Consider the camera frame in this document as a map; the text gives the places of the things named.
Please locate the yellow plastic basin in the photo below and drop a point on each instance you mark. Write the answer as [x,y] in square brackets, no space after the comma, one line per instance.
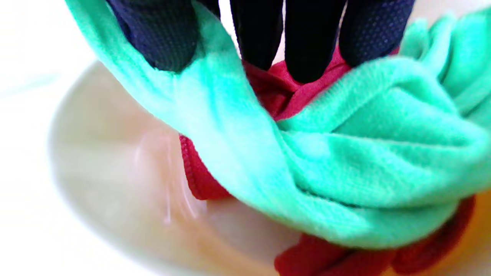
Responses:
[122,184]

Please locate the green rectangular towel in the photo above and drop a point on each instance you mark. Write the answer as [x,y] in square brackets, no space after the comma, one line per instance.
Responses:
[364,153]

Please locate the red rectangular towel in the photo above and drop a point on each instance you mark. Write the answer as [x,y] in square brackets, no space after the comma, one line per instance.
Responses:
[284,96]

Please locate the person's right hand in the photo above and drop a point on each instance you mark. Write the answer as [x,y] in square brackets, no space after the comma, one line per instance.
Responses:
[310,38]

